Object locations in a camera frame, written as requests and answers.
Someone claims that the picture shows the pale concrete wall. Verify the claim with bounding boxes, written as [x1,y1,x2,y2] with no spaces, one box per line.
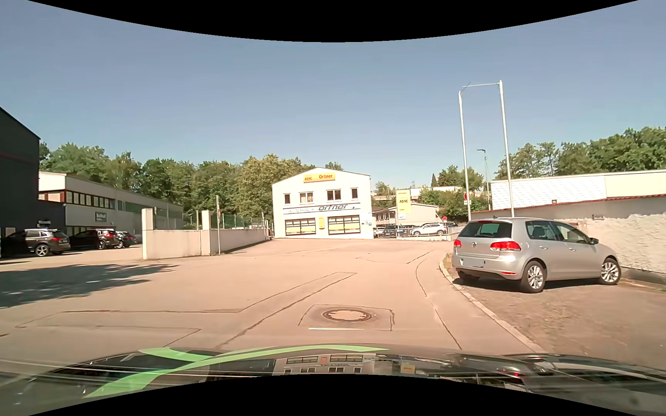
[141,208,270,261]

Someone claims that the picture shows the grey asphalt road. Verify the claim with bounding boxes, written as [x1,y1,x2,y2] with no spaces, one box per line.
[0,237,542,376]

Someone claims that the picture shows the yellow sign pylon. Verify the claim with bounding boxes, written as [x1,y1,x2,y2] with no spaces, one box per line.
[395,188,412,227]

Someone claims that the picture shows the tall double lamp post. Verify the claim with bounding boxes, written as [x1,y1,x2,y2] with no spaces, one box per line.
[458,80,516,222]

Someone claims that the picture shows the white building with yellow sign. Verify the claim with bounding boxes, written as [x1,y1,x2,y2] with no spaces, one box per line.
[271,168,375,240]

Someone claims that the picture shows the paved parking strip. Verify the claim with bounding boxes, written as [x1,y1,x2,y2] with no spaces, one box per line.
[441,254,666,379]

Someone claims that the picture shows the small grey building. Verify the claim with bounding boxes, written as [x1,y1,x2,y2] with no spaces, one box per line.
[372,202,441,227]

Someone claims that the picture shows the dark suv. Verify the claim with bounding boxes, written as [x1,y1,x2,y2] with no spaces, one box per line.
[1,228,71,257]

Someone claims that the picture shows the row of trees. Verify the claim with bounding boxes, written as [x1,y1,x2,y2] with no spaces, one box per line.
[39,142,344,223]
[420,117,666,223]

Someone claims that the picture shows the white parked car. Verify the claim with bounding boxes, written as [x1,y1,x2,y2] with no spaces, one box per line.
[409,222,448,237]

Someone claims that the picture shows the wire mesh fence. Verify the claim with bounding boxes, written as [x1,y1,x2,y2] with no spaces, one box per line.
[183,209,269,231]

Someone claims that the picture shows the car's own bonnet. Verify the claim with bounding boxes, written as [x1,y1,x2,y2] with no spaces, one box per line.
[0,344,666,416]

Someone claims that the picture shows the low white building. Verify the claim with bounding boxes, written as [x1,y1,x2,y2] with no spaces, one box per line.
[471,168,666,287]

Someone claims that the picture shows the grey flat-roofed building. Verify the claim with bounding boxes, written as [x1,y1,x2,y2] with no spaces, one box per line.
[37,171,185,237]

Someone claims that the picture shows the silver hatchback car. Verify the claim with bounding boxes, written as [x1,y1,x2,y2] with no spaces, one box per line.
[451,217,622,294]

